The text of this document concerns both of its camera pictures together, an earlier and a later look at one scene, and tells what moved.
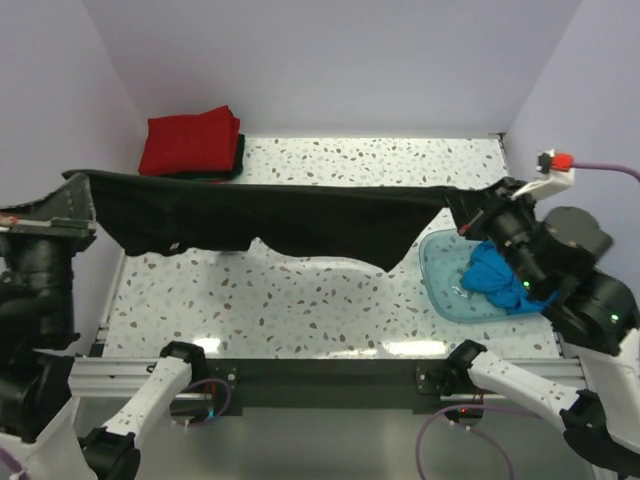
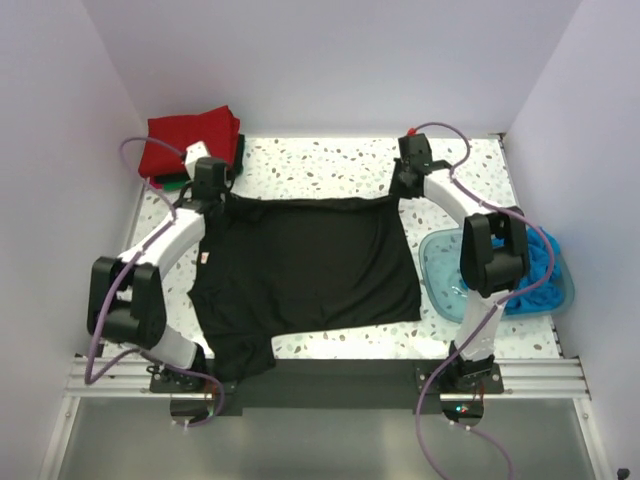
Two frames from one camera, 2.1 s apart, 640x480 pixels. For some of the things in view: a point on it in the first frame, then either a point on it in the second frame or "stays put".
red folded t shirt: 187,143 stays put
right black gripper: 473,227 → 395,189
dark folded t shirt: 221,175 stays put
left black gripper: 68,211 → 225,189
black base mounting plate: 329,385 stays put
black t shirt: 377,224 → 275,266
